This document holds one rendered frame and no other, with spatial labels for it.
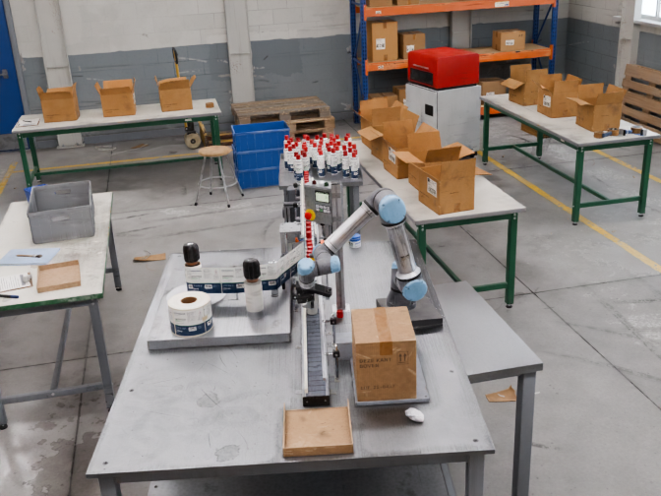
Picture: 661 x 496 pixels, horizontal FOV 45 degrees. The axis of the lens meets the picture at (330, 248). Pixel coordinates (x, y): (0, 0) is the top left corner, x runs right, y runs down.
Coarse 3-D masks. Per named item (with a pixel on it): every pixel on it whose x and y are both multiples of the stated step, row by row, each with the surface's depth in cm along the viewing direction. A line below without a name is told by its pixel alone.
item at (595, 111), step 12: (588, 84) 741; (600, 84) 741; (588, 96) 743; (600, 96) 705; (612, 96) 707; (624, 96) 713; (576, 108) 744; (588, 108) 721; (600, 108) 713; (612, 108) 714; (576, 120) 747; (588, 120) 723; (600, 120) 716; (612, 120) 718
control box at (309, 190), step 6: (312, 180) 390; (318, 180) 389; (306, 186) 383; (312, 186) 382; (318, 186) 380; (342, 186) 383; (306, 192) 384; (312, 192) 382; (330, 192) 376; (342, 192) 384; (306, 198) 386; (312, 198) 384; (330, 198) 378; (342, 198) 385; (306, 204) 387; (312, 204) 385; (318, 204) 383; (324, 204) 381; (330, 204) 379; (342, 204) 386; (306, 210) 388; (312, 210) 386; (330, 210) 380; (342, 210) 387; (312, 216) 387; (318, 216) 386; (324, 216) 384; (330, 216) 381; (342, 216) 388; (324, 222) 385; (330, 222) 383
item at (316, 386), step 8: (304, 248) 466; (312, 320) 381; (312, 328) 373; (312, 336) 366; (320, 336) 366; (312, 344) 358; (320, 344) 358; (312, 352) 352; (320, 352) 352; (312, 360) 345; (320, 360) 345; (312, 368) 339; (320, 368) 339; (312, 376) 333; (320, 376) 333; (312, 384) 328; (320, 384) 327; (312, 392) 322; (320, 392) 322
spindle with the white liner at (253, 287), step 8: (248, 264) 375; (256, 264) 375; (248, 272) 376; (256, 272) 376; (248, 280) 379; (256, 280) 379; (248, 288) 379; (256, 288) 379; (248, 296) 381; (256, 296) 380; (248, 304) 382; (256, 304) 382; (248, 312) 384; (256, 312) 383; (264, 312) 389
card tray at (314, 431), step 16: (288, 416) 315; (304, 416) 314; (320, 416) 314; (336, 416) 313; (288, 432) 305; (304, 432) 304; (320, 432) 304; (336, 432) 304; (288, 448) 290; (304, 448) 290; (320, 448) 291; (336, 448) 291; (352, 448) 291
